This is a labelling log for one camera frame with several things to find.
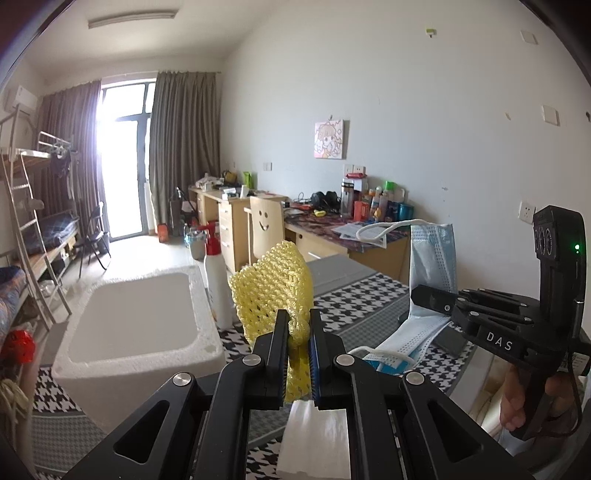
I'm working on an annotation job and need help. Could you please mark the metal bunk bed with ladder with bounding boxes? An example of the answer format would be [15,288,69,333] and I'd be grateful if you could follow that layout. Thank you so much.
[0,111,79,330]

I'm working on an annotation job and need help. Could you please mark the desk with patterned cover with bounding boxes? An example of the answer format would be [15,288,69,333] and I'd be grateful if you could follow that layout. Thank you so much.
[283,210,411,282]

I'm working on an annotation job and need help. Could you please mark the white foam box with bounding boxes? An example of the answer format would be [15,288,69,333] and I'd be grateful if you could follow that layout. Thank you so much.
[52,272,227,435]

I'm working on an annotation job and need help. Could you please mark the red plastic bag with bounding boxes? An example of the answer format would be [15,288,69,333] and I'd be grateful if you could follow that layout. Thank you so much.
[0,330,35,365]

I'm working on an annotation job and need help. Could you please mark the cluster of toiletry bottles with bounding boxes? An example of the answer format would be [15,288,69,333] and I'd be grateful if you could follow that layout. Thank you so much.
[355,180,416,222]

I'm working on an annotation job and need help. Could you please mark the ceiling light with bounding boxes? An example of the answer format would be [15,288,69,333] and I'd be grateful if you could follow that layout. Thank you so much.
[89,8,178,29]

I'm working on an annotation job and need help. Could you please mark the wooden chair with smiley face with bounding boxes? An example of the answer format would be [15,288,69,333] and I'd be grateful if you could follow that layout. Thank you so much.
[244,196,284,264]

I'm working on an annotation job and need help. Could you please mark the blue face mask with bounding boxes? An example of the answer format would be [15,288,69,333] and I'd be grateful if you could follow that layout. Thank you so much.
[351,220,458,374]

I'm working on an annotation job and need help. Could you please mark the grey-brown curtain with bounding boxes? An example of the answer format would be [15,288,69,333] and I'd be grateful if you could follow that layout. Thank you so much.
[148,70,222,236]
[37,80,102,241]

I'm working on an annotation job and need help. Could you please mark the houndstooth table mat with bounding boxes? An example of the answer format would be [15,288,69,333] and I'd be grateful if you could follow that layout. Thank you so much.
[28,258,476,480]

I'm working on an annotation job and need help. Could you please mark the wooden desk with drawers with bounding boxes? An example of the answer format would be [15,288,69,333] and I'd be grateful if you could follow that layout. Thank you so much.
[188,185,287,273]

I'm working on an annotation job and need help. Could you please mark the person's right hand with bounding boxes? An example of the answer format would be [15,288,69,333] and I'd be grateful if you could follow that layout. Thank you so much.
[501,364,578,432]

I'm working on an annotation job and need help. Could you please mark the metal bucket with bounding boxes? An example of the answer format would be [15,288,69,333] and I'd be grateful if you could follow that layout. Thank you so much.
[185,231,208,261]

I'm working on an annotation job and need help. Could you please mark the black folding chair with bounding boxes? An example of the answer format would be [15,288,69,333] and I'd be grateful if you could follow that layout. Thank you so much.
[76,202,112,278]

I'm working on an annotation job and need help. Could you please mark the yellow foam net sleeve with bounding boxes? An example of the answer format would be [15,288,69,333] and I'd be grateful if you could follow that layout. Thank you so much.
[228,240,315,402]

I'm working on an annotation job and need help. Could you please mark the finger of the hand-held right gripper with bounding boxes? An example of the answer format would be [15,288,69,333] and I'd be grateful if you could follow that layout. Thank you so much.
[457,288,542,315]
[410,285,527,326]

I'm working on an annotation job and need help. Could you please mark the pink cartoon wall picture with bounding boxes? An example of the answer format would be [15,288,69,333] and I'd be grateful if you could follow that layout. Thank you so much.
[314,119,345,160]

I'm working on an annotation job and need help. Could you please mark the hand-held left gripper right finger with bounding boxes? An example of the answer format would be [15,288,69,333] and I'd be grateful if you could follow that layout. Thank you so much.
[308,308,532,480]

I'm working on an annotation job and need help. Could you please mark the white papers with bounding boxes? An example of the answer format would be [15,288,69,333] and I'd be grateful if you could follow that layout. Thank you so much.
[332,222,384,241]

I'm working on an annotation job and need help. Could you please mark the blue quilt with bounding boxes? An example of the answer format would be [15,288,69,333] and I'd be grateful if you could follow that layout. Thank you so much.
[0,267,26,342]

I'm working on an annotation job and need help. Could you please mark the black headphones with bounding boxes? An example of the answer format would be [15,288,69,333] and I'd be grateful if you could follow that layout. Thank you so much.
[310,190,340,210]

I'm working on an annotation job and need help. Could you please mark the white spray bottle red top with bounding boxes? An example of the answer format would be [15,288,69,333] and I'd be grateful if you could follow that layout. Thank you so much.
[203,220,234,329]

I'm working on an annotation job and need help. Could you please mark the pale yellow cloth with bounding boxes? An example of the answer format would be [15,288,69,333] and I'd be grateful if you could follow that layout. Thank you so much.
[0,378,31,421]

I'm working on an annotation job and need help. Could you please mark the white air conditioner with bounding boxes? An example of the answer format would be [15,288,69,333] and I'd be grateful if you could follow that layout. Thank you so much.
[2,85,38,114]

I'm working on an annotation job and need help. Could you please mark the glass balcony door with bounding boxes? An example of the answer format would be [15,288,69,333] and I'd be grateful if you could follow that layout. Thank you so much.
[99,80,155,241]

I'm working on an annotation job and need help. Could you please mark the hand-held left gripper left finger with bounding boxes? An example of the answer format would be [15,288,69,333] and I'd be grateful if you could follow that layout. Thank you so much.
[60,308,289,480]

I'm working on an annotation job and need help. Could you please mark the blue checked bedding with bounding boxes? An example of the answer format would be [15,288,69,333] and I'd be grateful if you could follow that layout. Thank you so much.
[39,219,79,247]

